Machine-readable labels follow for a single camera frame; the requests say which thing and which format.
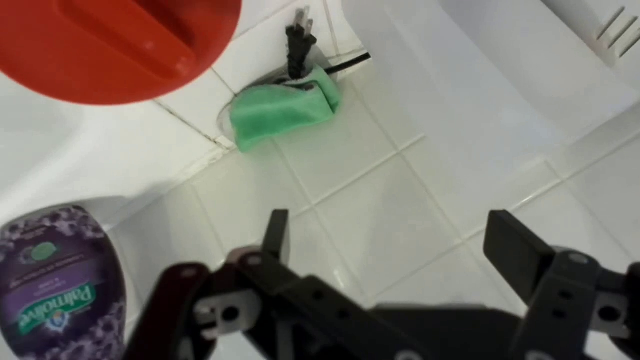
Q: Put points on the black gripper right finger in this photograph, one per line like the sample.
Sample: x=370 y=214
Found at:
x=521 y=253

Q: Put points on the green sponge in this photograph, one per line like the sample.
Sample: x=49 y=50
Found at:
x=280 y=116

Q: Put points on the black power plug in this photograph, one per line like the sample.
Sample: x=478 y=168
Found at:
x=301 y=43

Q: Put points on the purple dish soap bottle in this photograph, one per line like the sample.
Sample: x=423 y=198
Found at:
x=61 y=286

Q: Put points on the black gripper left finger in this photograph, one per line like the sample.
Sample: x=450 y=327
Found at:
x=277 y=232

